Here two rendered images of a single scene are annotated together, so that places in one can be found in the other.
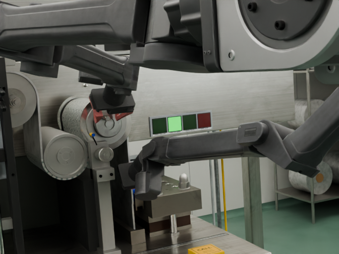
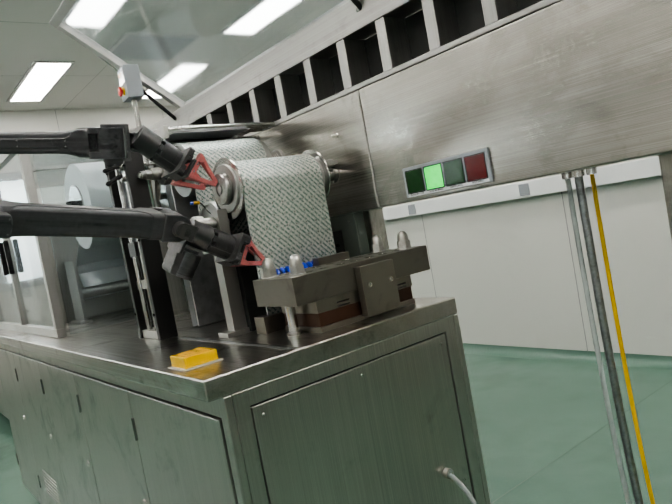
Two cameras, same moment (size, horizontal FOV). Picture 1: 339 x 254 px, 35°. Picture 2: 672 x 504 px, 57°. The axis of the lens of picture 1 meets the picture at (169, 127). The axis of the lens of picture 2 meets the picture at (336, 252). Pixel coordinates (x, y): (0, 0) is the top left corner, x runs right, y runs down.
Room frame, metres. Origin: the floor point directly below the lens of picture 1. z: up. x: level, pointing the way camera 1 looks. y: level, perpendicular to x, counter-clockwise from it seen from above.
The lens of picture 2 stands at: (1.36, -1.32, 1.13)
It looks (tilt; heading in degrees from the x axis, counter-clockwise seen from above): 3 degrees down; 77
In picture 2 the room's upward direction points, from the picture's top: 10 degrees counter-clockwise
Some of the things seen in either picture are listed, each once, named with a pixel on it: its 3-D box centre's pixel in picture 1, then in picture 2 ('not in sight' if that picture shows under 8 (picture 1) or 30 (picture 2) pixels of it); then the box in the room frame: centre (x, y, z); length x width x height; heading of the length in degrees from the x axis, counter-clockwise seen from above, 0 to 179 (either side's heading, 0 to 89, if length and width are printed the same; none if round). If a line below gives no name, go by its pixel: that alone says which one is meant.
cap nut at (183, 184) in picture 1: (183, 181); (295, 264); (1.56, -0.03, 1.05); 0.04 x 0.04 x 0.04
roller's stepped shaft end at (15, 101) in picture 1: (14, 101); (149, 174); (1.28, 0.36, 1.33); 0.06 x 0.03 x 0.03; 25
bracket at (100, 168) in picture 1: (104, 198); (221, 273); (1.41, 0.19, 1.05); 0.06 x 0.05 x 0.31; 25
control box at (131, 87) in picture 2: not in sight; (127, 83); (1.26, 0.68, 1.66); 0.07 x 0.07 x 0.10; 20
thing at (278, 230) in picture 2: (116, 166); (294, 238); (1.60, 0.17, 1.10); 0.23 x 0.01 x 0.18; 25
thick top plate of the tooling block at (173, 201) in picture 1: (150, 190); (345, 274); (1.69, 0.08, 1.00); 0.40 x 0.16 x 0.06; 25
